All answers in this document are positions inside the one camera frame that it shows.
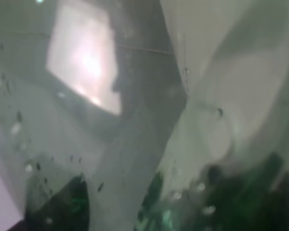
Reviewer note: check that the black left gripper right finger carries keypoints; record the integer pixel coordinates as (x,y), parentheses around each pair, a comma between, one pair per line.
(255,200)

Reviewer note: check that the green transparent plastic bottle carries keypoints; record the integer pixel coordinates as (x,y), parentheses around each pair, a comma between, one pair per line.
(151,100)

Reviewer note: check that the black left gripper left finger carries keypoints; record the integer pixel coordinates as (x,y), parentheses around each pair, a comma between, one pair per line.
(46,210)

